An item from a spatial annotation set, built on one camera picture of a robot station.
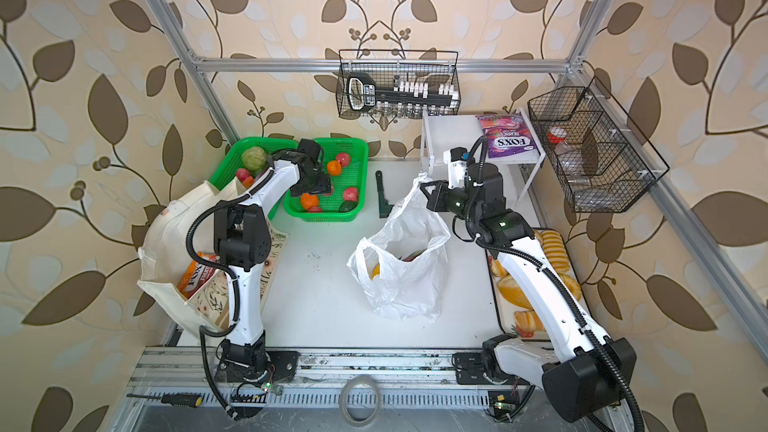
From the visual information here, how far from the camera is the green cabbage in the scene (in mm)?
1138

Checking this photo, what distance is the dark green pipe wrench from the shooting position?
1062 millimetres

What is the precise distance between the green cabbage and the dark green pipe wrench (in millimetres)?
453
